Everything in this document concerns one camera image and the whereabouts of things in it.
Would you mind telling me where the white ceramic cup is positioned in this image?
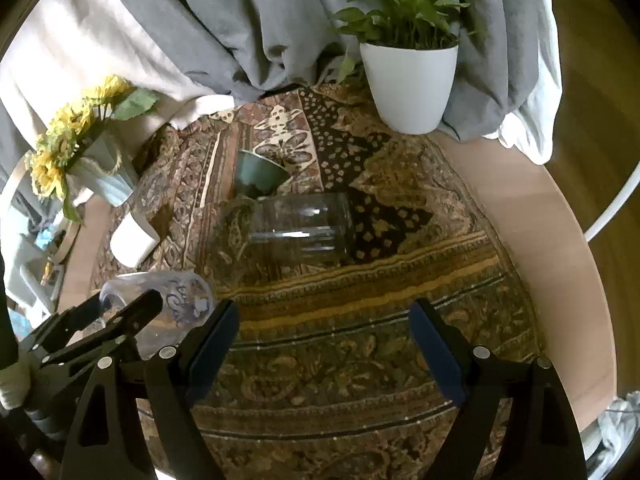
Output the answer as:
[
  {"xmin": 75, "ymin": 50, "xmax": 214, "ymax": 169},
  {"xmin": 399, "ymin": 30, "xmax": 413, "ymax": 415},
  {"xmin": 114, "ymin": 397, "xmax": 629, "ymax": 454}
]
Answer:
[{"xmin": 110, "ymin": 211, "xmax": 160, "ymax": 269}]

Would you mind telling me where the dark green cup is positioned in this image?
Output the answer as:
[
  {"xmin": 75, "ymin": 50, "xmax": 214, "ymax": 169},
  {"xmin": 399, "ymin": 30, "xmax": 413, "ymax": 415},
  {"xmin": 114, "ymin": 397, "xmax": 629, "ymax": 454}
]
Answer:
[{"xmin": 234, "ymin": 150, "xmax": 291, "ymax": 198}]

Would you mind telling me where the white plastic appliance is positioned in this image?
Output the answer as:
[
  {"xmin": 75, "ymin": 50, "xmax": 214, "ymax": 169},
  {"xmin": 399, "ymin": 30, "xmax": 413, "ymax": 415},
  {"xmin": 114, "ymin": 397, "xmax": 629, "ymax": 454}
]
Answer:
[{"xmin": 6, "ymin": 233, "xmax": 65, "ymax": 314}]

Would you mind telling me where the crumpled grey cloth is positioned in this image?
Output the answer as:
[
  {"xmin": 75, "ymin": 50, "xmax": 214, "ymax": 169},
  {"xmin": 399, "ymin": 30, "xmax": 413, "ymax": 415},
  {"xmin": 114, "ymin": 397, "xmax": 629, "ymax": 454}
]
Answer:
[{"xmin": 580, "ymin": 390, "xmax": 639, "ymax": 479}]

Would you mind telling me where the white desk lamp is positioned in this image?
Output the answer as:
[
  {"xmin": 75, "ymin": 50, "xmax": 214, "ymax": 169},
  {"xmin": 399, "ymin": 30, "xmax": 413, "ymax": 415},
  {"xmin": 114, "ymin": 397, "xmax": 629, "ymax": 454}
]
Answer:
[{"xmin": 0, "ymin": 156, "xmax": 84, "ymax": 266}]

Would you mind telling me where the sunflower bouquet in grey vase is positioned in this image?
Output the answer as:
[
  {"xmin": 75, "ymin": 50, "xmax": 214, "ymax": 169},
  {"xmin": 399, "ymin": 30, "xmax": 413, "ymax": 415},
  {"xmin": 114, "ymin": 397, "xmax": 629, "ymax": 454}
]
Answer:
[{"xmin": 25, "ymin": 75, "xmax": 160, "ymax": 223}]

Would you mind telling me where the dark glass jar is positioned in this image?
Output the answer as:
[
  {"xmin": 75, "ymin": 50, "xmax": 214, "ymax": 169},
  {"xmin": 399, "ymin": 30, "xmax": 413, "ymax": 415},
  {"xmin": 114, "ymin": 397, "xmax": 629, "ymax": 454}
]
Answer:
[{"xmin": 248, "ymin": 193, "xmax": 354, "ymax": 264}]

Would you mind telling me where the white curved hoop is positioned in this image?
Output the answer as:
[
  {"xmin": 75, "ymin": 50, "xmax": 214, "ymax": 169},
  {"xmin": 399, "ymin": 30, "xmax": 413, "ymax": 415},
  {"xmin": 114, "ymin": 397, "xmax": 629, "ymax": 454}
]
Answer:
[{"xmin": 584, "ymin": 162, "xmax": 640, "ymax": 243}]

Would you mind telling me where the patterned paisley cloth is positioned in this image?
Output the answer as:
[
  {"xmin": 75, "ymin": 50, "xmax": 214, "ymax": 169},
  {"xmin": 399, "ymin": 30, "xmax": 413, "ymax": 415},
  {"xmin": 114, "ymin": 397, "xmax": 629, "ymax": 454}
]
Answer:
[{"xmin": 89, "ymin": 84, "xmax": 544, "ymax": 480}]

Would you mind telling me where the beige sheer curtain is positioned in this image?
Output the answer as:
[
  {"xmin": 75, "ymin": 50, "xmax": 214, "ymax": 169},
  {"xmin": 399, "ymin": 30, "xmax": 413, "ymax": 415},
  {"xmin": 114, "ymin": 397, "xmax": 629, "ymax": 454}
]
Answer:
[{"xmin": 1, "ymin": 0, "xmax": 235, "ymax": 148}]

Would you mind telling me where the grey curtain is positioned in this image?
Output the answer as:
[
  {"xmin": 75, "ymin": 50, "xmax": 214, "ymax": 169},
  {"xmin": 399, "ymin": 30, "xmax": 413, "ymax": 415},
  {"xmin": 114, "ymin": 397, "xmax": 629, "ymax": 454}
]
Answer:
[{"xmin": 0, "ymin": 0, "xmax": 564, "ymax": 191}]

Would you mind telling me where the white pot green plant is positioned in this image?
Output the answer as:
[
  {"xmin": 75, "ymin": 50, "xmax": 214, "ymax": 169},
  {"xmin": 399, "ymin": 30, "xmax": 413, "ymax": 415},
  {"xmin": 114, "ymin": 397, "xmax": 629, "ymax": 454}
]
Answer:
[{"xmin": 332, "ymin": 0, "xmax": 469, "ymax": 134}]

